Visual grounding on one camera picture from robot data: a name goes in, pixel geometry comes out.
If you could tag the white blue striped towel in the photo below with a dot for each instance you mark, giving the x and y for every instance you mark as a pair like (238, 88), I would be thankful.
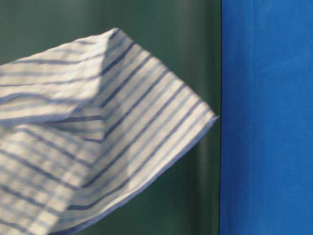
(85, 127)

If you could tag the blue table cloth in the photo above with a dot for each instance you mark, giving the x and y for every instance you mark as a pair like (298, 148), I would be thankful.
(267, 118)

